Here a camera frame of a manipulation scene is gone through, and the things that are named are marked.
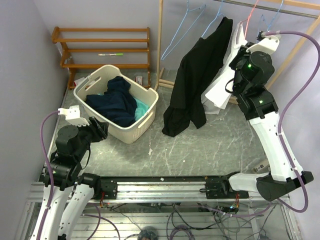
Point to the teal garment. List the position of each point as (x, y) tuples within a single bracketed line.
[(121, 109)]

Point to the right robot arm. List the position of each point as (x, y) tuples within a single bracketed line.
[(261, 111)]

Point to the white laundry basket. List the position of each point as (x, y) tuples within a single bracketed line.
[(96, 83)]

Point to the white t shirt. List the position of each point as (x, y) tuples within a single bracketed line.
[(216, 96)]

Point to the small red white box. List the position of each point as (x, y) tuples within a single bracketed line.
[(139, 79)]

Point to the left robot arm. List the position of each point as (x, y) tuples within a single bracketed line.
[(66, 191)]

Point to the brown wooden shoe rack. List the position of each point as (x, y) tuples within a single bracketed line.
[(67, 62)]

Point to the navy blue garment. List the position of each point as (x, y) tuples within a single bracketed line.
[(117, 84)]

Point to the blue hanger far left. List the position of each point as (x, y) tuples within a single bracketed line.
[(179, 35)]

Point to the blue hanger holding black shirt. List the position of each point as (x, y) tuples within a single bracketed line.
[(219, 13)]

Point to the aluminium mounting rail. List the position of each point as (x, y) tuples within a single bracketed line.
[(164, 189)]

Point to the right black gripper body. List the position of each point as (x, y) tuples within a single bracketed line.
[(239, 60)]

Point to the white label tag device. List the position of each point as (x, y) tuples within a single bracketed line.
[(262, 166)]

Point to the white paper scrap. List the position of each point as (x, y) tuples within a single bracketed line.
[(78, 81)]

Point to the black t shirt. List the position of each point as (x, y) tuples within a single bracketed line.
[(196, 71)]

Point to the blue hanger right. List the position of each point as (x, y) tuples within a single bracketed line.
[(269, 24)]

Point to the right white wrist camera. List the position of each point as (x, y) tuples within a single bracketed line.
[(267, 43)]

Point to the pink wire hanger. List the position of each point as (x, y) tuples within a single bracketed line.
[(249, 18)]

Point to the light wooden clothes rack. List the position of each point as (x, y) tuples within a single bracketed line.
[(212, 49)]

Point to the green white pen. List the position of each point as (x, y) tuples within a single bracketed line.
[(110, 54)]

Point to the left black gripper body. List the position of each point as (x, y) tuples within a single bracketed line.
[(92, 134)]

